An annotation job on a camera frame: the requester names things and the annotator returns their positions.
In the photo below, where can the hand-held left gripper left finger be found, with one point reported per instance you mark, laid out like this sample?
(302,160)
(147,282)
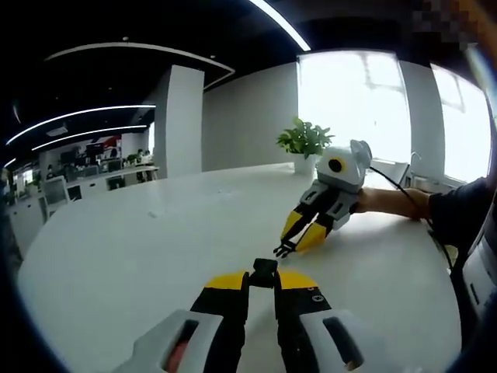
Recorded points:
(217,311)

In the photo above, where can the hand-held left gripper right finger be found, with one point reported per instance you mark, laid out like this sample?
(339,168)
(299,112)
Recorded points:
(299,314)

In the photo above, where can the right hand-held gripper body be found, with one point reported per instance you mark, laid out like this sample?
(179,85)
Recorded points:
(349,171)

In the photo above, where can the black plastic buckle pronged part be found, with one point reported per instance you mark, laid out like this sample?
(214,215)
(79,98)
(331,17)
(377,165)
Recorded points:
(285,248)

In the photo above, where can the black plastic buckle socket part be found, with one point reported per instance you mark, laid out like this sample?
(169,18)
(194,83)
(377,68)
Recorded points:
(264,268)

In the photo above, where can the green potted plant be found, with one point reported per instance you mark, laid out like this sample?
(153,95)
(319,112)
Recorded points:
(304,140)

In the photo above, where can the person's grey jacket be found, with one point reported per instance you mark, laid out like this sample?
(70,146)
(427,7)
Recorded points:
(483,268)

